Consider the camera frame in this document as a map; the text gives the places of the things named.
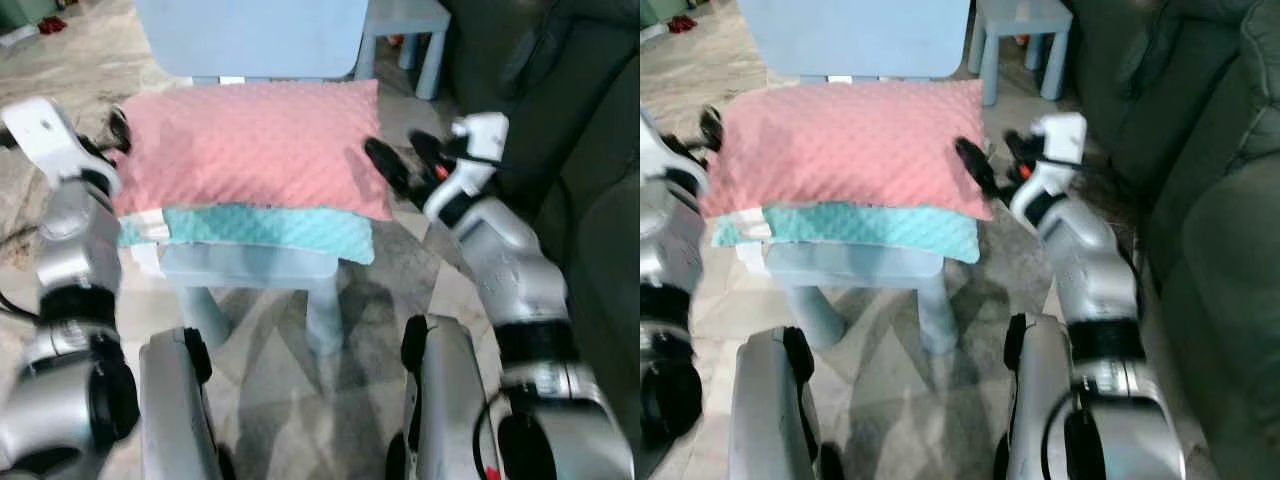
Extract silver robot right leg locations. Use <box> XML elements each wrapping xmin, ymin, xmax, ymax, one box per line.
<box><xmin>385</xmin><ymin>314</ymin><xmax>503</xmax><ymax>480</ymax></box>
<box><xmin>992</xmin><ymin>313</ymin><xmax>1079</xmax><ymax>480</ymax></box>

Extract pink dotted pillow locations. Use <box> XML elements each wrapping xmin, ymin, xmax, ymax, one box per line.
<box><xmin>110</xmin><ymin>80</ymin><xmax>393</xmax><ymax>222</ymax></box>
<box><xmin>699</xmin><ymin>80</ymin><xmax>995</xmax><ymax>222</ymax></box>

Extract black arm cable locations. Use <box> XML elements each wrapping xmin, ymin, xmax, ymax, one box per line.
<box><xmin>471</xmin><ymin>388</ymin><xmax>531</xmax><ymax>480</ymax></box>
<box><xmin>0</xmin><ymin>290</ymin><xmax>41</xmax><ymax>324</ymax></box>
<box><xmin>1039</xmin><ymin>388</ymin><xmax>1083</xmax><ymax>480</ymax></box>

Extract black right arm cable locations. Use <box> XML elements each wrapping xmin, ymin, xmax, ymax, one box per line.
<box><xmin>471</xmin><ymin>388</ymin><xmax>531</xmax><ymax>480</ymax></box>
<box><xmin>1039</xmin><ymin>388</ymin><xmax>1083</xmax><ymax>480</ymax></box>

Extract silver robot left leg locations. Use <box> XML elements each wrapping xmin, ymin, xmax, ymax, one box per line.
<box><xmin>727</xmin><ymin>325</ymin><xmax>843</xmax><ymax>480</ymax></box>
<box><xmin>138</xmin><ymin>327</ymin><xmax>237</xmax><ymax>480</ymax></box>

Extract teal dotted pillow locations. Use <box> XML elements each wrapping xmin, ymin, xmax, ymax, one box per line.
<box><xmin>711</xmin><ymin>202</ymin><xmax>981</xmax><ymax>265</ymax></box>
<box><xmin>117</xmin><ymin>203</ymin><xmax>376</xmax><ymax>266</ymax></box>

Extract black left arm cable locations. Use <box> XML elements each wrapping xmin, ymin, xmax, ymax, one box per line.
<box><xmin>0</xmin><ymin>290</ymin><xmax>41</xmax><ymax>324</ymax></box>

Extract light blue child chair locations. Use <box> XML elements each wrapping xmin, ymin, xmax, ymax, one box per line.
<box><xmin>130</xmin><ymin>0</ymin><xmax>372</xmax><ymax>358</ymax></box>
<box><xmin>736</xmin><ymin>0</ymin><xmax>974</xmax><ymax>357</ymax></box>

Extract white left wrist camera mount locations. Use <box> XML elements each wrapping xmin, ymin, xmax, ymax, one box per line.
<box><xmin>640</xmin><ymin>108</ymin><xmax>691</xmax><ymax>187</ymax></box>
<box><xmin>0</xmin><ymin>97</ymin><xmax>102</xmax><ymax>191</ymax></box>

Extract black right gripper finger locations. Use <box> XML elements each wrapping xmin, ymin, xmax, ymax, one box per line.
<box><xmin>1003</xmin><ymin>130</ymin><xmax>1036</xmax><ymax>173</ymax></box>
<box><xmin>365</xmin><ymin>138</ymin><xmax>413</xmax><ymax>197</ymax></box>
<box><xmin>955</xmin><ymin>138</ymin><xmax>999</xmax><ymax>197</ymax></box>
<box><xmin>410</xmin><ymin>130</ymin><xmax>448</xmax><ymax>179</ymax></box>

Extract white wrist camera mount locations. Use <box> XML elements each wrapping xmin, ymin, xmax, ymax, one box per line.
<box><xmin>640</xmin><ymin>108</ymin><xmax>691</xmax><ymax>187</ymax></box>
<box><xmin>1010</xmin><ymin>112</ymin><xmax>1089</xmax><ymax>227</ymax></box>
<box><xmin>425</xmin><ymin>112</ymin><xmax>511</xmax><ymax>223</ymax></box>
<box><xmin>0</xmin><ymin>97</ymin><xmax>102</xmax><ymax>191</ymax></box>

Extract green leather sofa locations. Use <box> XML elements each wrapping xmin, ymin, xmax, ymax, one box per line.
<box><xmin>438</xmin><ymin>0</ymin><xmax>641</xmax><ymax>446</ymax></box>
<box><xmin>1058</xmin><ymin>0</ymin><xmax>1280</xmax><ymax>480</ymax></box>

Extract silver robot leg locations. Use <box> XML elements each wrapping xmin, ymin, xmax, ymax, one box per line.
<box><xmin>138</xmin><ymin>327</ymin><xmax>237</xmax><ymax>480</ymax></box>
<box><xmin>727</xmin><ymin>325</ymin><xmax>843</xmax><ymax>480</ymax></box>
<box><xmin>992</xmin><ymin>313</ymin><xmax>1079</xmax><ymax>480</ymax></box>
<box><xmin>385</xmin><ymin>314</ymin><xmax>503</xmax><ymax>480</ymax></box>

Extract light blue small table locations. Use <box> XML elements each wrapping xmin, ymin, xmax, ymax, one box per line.
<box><xmin>355</xmin><ymin>0</ymin><xmax>453</xmax><ymax>102</ymax></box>
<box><xmin>967</xmin><ymin>0</ymin><xmax>1074</xmax><ymax>107</ymax></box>

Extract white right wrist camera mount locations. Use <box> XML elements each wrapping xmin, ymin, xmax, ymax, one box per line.
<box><xmin>1010</xmin><ymin>112</ymin><xmax>1089</xmax><ymax>227</ymax></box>
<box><xmin>425</xmin><ymin>112</ymin><xmax>511</xmax><ymax>223</ymax></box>

